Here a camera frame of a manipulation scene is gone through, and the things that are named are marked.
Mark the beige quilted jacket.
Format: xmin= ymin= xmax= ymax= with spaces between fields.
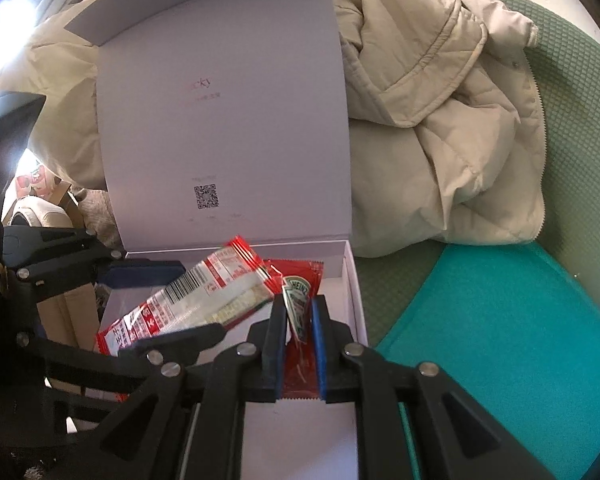
xmin=27 ymin=0 xmax=548 ymax=258

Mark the white gift box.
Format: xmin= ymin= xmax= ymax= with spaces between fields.
xmin=65 ymin=0 xmax=366 ymax=480

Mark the green quilted sofa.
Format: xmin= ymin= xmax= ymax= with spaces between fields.
xmin=355 ymin=0 xmax=600 ymax=351

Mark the red and white snack packet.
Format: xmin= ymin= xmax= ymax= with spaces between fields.
xmin=96 ymin=235 xmax=283 ymax=358

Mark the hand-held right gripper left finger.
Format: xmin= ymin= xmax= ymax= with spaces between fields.
xmin=80 ymin=296 xmax=288 ymax=480

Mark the red ketchup packet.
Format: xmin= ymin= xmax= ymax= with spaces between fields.
xmin=262 ymin=258 xmax=326 ymax=401

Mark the grey fuzzy cloth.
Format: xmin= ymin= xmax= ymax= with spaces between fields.
xmin=77 ymin=187 xmax=123 ymax=251

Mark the red and white snack bag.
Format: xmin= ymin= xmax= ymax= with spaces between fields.
xmin=15 ymin=152 xmax=56 ymax=198

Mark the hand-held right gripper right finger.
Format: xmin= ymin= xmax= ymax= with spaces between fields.
xmin=311 ymin=296 xmax=556 ymax=480

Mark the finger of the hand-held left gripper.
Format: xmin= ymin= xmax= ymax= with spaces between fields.
xmin=2 ymin=226 xmax=183 ymax=292
xmin=16 ymin=324 xmax=227 ymax=397

